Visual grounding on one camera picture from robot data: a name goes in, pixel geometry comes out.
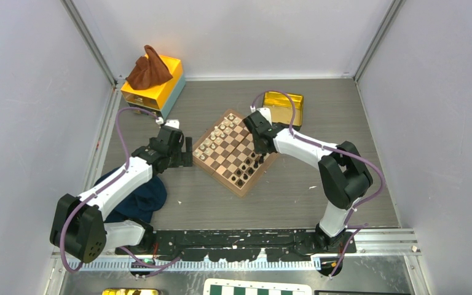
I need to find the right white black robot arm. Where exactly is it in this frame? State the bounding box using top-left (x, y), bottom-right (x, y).
top-left (243, 108), bottom-right (373, 253)

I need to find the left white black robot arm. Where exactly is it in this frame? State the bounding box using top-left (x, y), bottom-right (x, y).
top-left (49, 120), bottom-right (192, 264)

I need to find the black chess piece cluster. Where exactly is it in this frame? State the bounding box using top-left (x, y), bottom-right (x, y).
top-left (230, 152), bottom-right (265, 189)

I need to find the wooden chess board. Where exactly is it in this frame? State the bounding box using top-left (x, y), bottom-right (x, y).
top-left (192, 109), bottom-right (278, 197)

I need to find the white chess piece row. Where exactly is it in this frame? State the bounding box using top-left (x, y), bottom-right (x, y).
top-left (193, 112), bottom-right (245, 163)

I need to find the green white chess mat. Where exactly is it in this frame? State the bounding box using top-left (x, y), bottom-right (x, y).
top-left (203, 278), bottom-right (314, 295)

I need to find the gold metal tray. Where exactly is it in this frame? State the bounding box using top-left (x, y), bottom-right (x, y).
top-left (262, 91), bottom-right (304, 131)

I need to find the yellow storage box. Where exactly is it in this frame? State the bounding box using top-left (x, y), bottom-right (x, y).
top-left (120, 55), bottom-right (186, 119)

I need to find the dark blue cloth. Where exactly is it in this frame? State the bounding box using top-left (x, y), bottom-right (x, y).
top-left (104, 176), bottom-right (168, 223)

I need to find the brown cloth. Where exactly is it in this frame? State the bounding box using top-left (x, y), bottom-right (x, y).
top-left (126, 45), bottom-right (173, 90)

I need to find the gold tin at bottom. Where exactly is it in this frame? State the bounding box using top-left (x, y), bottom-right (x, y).
top-left (102, 288), bottom-right (162, 295)

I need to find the black mounting base plate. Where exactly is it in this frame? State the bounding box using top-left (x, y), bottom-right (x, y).
top-left (128, 229), bottom-right (356, 262)

